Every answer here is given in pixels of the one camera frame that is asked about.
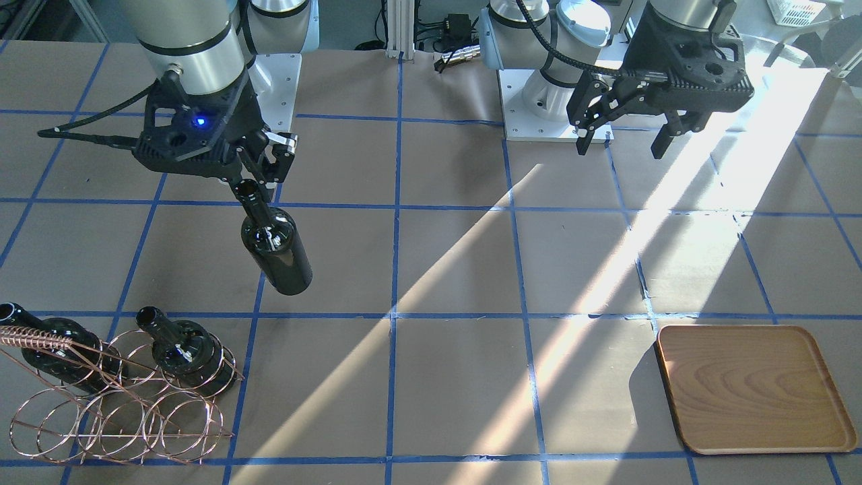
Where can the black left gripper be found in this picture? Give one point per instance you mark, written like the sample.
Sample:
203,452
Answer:
635,52

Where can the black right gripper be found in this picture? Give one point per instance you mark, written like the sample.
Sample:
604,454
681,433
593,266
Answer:
246,116

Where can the dark wine bottle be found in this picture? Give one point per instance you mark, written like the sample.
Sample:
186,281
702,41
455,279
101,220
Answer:
186,353
74,355
271,236

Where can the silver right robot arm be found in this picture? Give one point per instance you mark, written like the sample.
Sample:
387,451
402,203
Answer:
227,72

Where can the wooden tray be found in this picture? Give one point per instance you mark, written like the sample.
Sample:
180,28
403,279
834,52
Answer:
752,389

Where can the black power adapter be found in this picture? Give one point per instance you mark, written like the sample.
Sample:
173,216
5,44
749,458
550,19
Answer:
457,28

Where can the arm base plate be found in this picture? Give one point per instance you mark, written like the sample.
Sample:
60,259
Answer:
275,78
534,103

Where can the aluminium frame post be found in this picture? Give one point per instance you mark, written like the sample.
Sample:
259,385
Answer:
400,18

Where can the copper wire bottle basket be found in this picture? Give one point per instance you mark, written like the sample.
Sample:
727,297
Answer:
143,417

